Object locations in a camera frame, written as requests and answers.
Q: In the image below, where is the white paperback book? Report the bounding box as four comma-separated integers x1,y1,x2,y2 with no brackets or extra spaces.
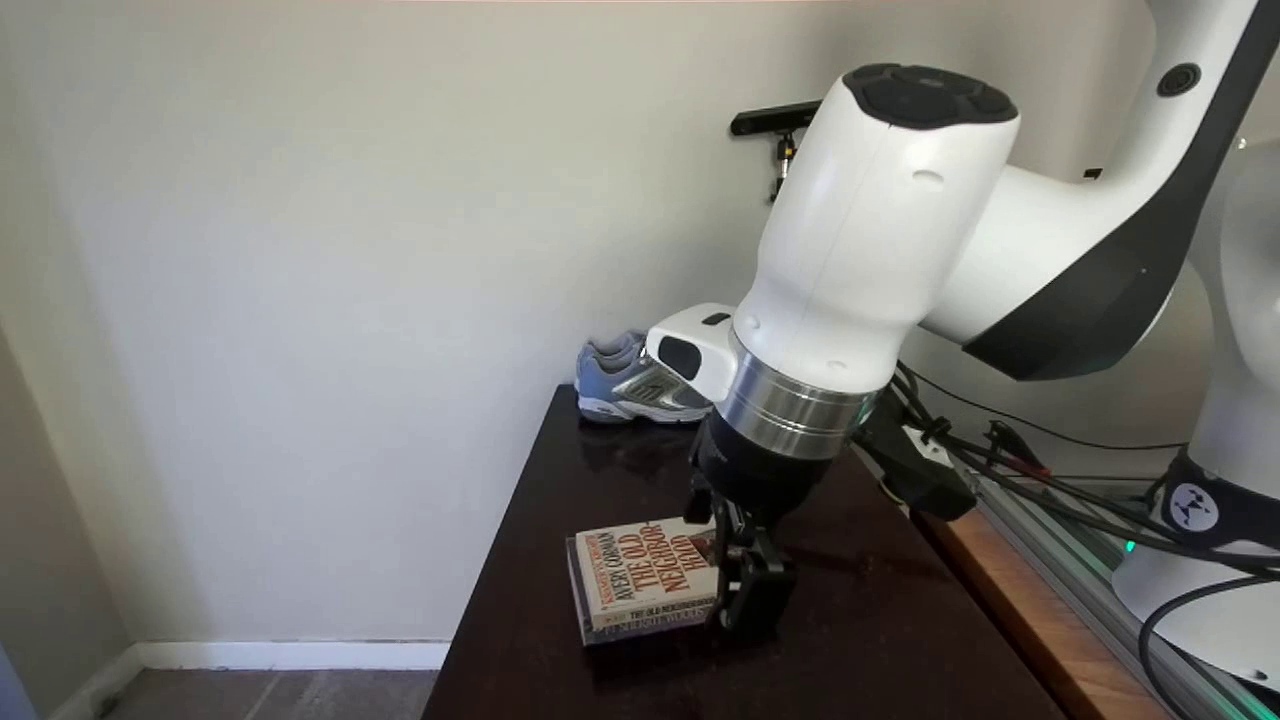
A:
574,516,722,632

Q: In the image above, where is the paperback book with dark cover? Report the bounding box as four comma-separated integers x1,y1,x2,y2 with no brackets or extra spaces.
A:
566,537,723,647

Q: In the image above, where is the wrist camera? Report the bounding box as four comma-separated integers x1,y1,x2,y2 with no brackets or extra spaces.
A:
856,393,979,523

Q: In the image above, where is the black cable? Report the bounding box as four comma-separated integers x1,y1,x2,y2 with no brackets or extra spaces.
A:
1137,572,1280,720

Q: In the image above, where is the grey and blue sneaker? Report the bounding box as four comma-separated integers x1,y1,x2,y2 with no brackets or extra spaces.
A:
574,331,714,426

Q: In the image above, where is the camera on mount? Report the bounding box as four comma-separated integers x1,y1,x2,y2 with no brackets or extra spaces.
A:
729,99,824,204

